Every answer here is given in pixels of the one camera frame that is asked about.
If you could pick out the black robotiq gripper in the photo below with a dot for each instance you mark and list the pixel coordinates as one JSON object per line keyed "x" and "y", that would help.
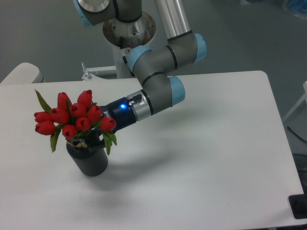
{"x": 121, "y": 112}

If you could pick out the dark grey ribbed vase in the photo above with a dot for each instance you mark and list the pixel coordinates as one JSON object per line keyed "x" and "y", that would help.
{"x": 91, "y": 161}

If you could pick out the red tulip bouquet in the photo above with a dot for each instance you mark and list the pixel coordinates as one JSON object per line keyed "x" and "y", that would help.
{"x": 73, "y": 120}

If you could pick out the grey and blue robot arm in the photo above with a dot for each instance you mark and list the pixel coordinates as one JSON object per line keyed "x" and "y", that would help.
{"x": 159, "y": 91}

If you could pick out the white chair backrest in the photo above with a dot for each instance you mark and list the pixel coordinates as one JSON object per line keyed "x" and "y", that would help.
{"x": 24, "y": 73}

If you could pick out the black device at table edge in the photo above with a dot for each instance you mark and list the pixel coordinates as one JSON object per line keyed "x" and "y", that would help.
{"x": 298, "y": 205}

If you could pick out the clear bag with blue items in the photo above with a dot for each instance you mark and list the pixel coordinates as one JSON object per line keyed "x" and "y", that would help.
{"x": 297, "y": 8}

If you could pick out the white pedestal base frame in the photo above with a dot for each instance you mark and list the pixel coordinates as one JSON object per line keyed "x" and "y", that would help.
{"x": 108, "y": 73}

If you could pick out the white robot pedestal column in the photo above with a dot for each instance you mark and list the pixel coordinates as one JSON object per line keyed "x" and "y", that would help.
{"x": 124, "y": 37}

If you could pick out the white furniture frame right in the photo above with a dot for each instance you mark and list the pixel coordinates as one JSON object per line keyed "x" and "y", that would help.
{"x": 297, "y": 108}

